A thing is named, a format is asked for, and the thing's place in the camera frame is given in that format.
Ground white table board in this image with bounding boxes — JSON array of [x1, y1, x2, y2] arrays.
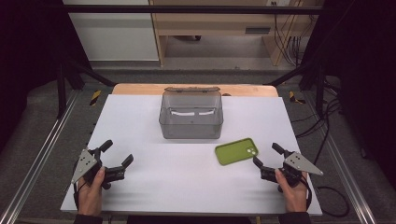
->
[[60, 93, 323, 217]]

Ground person's left hand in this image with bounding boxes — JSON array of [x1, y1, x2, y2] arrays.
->
[[77, 166, 106, 217]]

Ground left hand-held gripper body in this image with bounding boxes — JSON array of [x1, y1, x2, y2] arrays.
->
[[70, 147, 127, 190]]

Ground aluminium floor rail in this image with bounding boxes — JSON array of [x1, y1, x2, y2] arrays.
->
[[0, 89, 81, 224], [302, 92, 378, 224]]

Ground left hand-held gripper cable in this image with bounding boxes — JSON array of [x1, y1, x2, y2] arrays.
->
[[72, 160, 81, 211]]

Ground black horizontal frame bar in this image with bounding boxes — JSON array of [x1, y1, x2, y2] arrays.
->
[[61, 4, 326, 15]]

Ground white cabinet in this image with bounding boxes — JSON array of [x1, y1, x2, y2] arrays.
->
[[62, 0, 160, 62]]

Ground yellow black tape strip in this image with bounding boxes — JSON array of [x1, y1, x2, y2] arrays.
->
[[288, 91, 306, 105], [89, 90, 103, 107]]

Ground looped black floor cable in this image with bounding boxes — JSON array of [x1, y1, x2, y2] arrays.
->
[[313, 185, 351, 218]]

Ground hand-held gripper cable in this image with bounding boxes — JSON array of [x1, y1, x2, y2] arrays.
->
[[301, 174, 314, 211], [72, 160, 81, 211]]

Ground right hand-held gripper cable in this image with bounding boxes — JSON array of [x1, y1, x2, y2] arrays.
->
[[301, 174, 314, 211]]

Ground black floor cable bundle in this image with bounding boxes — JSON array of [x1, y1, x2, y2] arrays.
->
[[290, 77, 344, 166]]

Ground hanging black cable bundle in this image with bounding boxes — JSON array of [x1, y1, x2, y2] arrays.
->
[[272, 1, 304, 67]]

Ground green phone case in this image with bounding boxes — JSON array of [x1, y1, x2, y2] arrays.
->
[[214, 137, 260, 166]]

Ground grey transparent storage box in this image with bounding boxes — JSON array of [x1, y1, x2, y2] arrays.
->
[[158, 86, 224, 140]]

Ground wooden table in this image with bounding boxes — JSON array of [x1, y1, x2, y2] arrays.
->
[[111, 83, 279, 98]]

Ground light wooden desk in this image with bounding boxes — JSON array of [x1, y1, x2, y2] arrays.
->
[[148, 0, 314, 67]]

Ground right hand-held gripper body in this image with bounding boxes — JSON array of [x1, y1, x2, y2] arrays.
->
[[260, 150, 324, 188]]

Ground black curtain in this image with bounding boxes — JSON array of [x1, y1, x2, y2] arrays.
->
[[0, 0, 92, 153], [306, 0, 396, 189]]

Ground black frame stand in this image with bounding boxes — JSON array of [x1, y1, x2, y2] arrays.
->
[[55, 57, 117, 119], [263, 60, 330, 119]]

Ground person's right hand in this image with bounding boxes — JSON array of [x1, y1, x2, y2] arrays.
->
[[274, 169, 309, 214]]

